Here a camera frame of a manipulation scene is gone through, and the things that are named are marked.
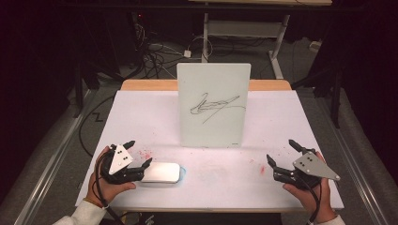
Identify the white metal desk frame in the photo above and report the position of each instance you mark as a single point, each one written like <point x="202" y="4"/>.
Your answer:
<point x="244" y="28"/>

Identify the white power adapter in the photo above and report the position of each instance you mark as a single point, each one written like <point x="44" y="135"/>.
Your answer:
<point x="187" y="53"/>

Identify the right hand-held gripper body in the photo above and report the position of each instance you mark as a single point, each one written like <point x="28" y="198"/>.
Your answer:
<point x="313" y="165"/>

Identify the metal floor rail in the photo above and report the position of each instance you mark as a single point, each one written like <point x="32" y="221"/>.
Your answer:
<point x="359" y="178"/>
<point x="47" y="175"/>

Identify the white board with black scribble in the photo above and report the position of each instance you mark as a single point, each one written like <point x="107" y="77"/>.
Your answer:
<point x="212" y="81"/>

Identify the white table cover sheet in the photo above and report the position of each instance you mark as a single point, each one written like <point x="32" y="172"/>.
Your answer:
<point x="219" y="175"/>

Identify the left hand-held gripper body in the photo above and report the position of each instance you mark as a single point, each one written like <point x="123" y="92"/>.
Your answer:
<point x="120" y="159"/>

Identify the person's left hand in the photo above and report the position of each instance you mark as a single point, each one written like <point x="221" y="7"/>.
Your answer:
<point x="100" y="190"/>

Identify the white board eraser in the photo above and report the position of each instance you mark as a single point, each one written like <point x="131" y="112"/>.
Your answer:
<point x="162" y="172"/>

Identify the person's right hand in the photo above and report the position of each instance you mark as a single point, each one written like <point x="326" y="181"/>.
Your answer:
<point x="313" y="200"/>

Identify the black stand leg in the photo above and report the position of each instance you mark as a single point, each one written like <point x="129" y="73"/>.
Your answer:
<point x="336" y="100"/>
<point x="78" y="93"/>

